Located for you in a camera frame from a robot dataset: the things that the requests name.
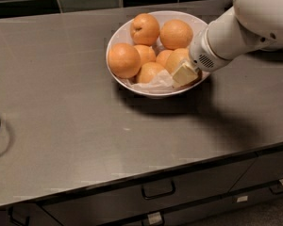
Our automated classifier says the black left drawer handle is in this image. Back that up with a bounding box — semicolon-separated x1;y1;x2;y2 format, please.
8;207;30;226

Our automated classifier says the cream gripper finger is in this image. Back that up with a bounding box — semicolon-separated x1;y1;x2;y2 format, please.
172;60;200;87

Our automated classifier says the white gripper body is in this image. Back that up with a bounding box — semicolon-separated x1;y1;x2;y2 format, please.
189;25;231;73

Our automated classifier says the small orange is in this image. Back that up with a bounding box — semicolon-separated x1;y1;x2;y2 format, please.
134;45;156;65
136;62;164;84
156;50;173;67

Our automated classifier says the small middle right orange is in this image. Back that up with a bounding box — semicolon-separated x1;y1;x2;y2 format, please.
156;50;173;67

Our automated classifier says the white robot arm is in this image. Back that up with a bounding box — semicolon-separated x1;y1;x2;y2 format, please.
172;0;283;87

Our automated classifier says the white bowl with oranges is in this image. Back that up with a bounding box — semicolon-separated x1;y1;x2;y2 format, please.
106;10;210;99

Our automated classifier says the lower drawer front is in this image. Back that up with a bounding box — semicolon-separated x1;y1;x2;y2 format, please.
99;181;283;226

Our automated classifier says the grey right drawer front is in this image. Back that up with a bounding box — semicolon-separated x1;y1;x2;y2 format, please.
231;146;283;191

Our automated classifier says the black middle drawer handle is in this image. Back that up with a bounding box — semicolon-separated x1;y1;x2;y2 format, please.
141;180;176;201

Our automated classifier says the black drawer handle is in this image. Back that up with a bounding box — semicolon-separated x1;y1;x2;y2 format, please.
269;183;283;195
8;207;30;226
141;180;176;201

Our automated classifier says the small middle left orange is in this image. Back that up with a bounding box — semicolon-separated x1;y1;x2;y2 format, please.
134;45;156;65

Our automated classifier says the white paper in bowl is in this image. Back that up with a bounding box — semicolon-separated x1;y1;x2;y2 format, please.
122;45;180;94

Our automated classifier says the grey middle drawer front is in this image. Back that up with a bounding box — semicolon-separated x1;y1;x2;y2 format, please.
45;159;253;226

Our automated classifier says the small front orange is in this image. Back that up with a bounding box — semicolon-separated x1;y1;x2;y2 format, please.
136;62;164;84

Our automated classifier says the grey drawer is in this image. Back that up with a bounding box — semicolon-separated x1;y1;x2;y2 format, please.
45;159;253;226
231;146;283;191

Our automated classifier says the black right drawer handle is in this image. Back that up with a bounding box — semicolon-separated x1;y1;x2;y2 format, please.
269;183;283;195

